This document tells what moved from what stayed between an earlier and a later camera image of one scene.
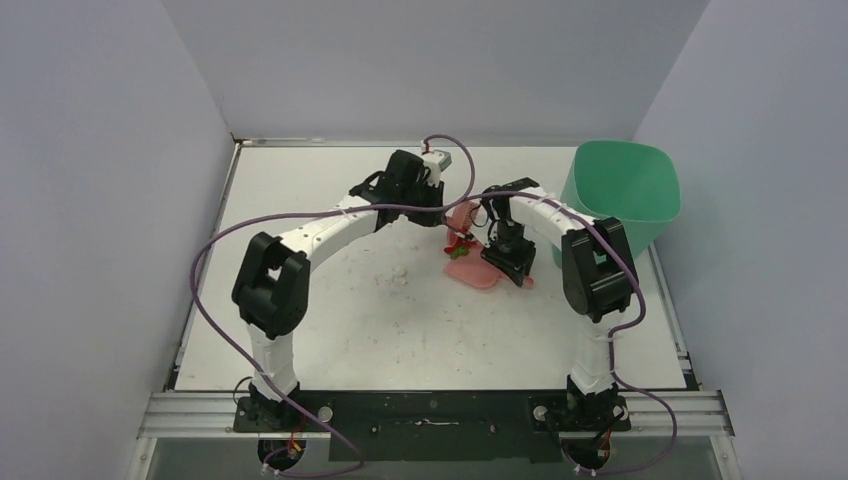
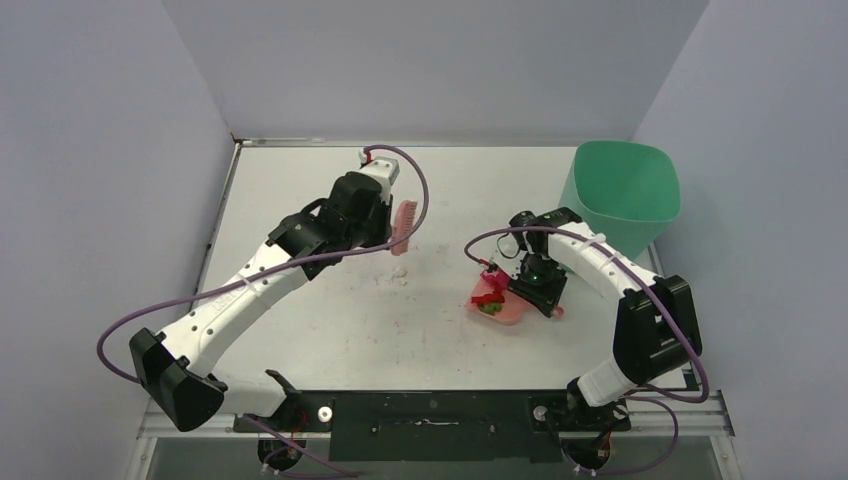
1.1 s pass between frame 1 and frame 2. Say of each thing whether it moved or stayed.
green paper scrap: moved
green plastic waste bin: stayed
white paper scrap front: stayed
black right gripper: moved
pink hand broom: moved
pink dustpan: moved
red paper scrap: moved
